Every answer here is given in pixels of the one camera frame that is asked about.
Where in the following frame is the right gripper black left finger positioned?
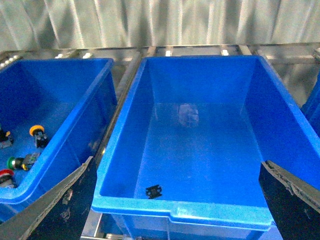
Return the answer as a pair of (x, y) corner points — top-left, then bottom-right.
(0, 156), (97, 240)

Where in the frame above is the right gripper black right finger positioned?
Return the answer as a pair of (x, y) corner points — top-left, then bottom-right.
(258, 160), (320, 240)

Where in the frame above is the green push button with selector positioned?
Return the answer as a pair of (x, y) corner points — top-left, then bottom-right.
(6, 152), (41, 171)

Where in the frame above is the red push button near corner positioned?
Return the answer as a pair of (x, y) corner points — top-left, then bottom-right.
(0, 169), (17, 189)

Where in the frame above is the yellow black button at edge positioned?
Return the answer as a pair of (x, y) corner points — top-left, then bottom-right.
(0, 125), (14, 149)

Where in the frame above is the blue right plastic bin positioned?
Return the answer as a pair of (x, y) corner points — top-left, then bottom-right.
(301, 79), (320, 136)

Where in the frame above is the blue plastic bin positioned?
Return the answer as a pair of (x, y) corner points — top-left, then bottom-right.
(301, 79), (320, 136)
(0, 58), (117, 222)
(92, 56), (320, 240)

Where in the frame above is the small black plastic clip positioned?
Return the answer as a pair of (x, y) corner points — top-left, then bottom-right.
(145, 184), (162, 199)

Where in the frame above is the blue left plastic bin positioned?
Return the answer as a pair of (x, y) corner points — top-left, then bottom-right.
(0, 58), (117, 222)

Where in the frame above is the blue middle plastic bin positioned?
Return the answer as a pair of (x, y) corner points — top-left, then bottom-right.
(92, 56), (320, 240)

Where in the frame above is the yellow push button switch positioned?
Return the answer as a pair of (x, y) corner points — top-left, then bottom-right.
(29, 125), (49, 148)

